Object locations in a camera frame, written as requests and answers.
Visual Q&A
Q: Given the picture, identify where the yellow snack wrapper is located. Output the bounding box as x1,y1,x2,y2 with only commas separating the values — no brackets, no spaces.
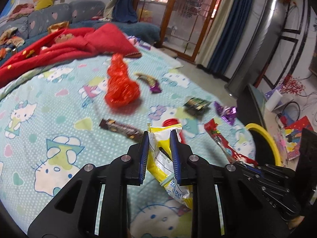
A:
147,124,193,209

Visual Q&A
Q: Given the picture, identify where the brown chocolate bar wrapper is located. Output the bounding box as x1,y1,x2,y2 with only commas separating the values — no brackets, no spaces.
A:
99,119,143,142

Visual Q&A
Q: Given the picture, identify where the red snack tube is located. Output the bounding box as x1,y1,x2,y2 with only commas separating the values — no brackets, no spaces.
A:
162,118,187,144

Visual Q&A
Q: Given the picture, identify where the red candy wrapper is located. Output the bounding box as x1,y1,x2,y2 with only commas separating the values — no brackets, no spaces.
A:
204,119,258,167

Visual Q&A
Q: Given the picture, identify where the dark green snack wrapper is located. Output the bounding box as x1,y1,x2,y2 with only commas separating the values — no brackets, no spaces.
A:
184,97,211,116

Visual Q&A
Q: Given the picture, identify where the purple candy wrapper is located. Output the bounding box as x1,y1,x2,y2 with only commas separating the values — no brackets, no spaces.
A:
214,102,237,126

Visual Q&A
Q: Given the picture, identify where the small purple gold wrapper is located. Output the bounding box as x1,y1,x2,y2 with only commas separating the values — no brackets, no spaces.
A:
134,73,162,93

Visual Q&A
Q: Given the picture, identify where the red mesh plastic bag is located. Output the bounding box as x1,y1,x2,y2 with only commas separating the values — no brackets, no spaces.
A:
104,53,141,108

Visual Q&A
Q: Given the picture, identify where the yellow rim trash bin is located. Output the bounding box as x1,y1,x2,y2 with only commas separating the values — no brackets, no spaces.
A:
245,123,283,167

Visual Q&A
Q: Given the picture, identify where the colourful diamond painting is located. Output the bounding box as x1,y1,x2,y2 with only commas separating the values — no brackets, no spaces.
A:
281,116,313,161

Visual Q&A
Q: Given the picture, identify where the white ribbed vase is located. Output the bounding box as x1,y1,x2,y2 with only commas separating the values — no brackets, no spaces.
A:
265,89,282,112

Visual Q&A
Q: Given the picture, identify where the hello kitty bed sheet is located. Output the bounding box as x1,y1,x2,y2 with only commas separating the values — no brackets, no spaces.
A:
1,48,255,231

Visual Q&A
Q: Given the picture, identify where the purple clothes pile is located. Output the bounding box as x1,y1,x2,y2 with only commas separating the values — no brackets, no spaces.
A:
127,36,151,51

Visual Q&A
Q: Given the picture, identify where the red blanket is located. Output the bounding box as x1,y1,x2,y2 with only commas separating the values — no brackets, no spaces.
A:
1,23,142,88

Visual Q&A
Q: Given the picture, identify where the wooden glass sliding door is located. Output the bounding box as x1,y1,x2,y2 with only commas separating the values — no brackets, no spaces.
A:
133,0,221,62

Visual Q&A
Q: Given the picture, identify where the silver tower air conditioner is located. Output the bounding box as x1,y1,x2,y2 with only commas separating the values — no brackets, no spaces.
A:
225,0,285,98

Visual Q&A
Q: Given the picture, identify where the blue left curtain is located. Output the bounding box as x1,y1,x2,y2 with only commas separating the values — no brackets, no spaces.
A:
103,0,137,24

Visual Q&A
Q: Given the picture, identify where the blue curtain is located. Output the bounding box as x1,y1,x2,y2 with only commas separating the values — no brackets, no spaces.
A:
206,0,253,75
103,0,137,24

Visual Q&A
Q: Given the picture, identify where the blue right curtain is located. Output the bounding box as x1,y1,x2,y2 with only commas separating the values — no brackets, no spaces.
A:
206,0,253,75

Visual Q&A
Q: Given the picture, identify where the blue grey sofa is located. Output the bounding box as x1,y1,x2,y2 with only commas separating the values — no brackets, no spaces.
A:
1,0,160,52

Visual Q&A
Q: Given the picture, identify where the yellow cushion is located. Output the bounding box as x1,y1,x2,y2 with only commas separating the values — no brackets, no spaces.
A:
34,0,55,11

